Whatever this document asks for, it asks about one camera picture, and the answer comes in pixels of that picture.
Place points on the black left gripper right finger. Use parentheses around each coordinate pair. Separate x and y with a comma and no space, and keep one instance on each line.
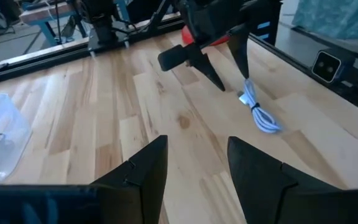
(259,180)

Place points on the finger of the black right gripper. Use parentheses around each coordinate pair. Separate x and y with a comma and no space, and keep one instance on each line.
(241,49)
(205,65)

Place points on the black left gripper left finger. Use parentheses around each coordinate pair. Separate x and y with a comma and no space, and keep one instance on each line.
(141,186)

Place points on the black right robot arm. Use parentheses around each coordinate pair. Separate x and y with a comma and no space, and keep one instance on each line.
(104,28)

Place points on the teal mottled cloth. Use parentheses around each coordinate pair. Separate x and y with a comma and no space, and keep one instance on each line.
(334,15)

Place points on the clear plastic bin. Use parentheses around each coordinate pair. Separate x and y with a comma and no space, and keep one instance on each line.
(8,155)

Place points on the blue-grey metal table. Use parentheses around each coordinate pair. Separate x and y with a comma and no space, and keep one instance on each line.
(42,14)

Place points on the grey table-level camera box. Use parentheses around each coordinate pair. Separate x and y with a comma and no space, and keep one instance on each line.
(326,67)

